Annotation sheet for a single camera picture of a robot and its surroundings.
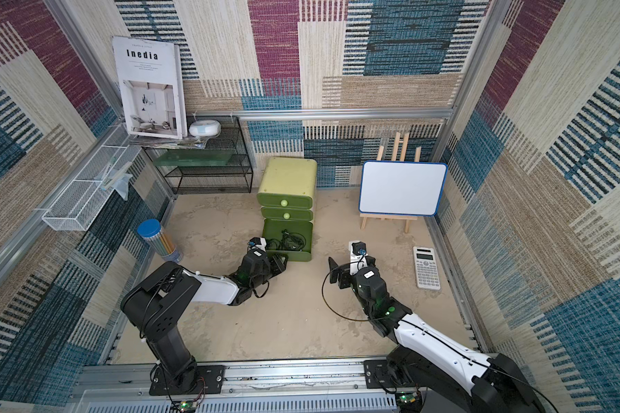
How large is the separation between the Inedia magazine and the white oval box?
1.3 inches

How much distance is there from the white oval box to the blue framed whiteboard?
534 mm

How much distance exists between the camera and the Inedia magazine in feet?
2.49

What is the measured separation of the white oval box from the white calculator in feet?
2.80

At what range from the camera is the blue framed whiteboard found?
0.94 m

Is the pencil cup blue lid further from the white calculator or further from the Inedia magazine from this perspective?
the white calculator

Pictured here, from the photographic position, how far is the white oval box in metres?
0.88

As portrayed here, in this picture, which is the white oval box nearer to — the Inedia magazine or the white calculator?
the Inedia magazine
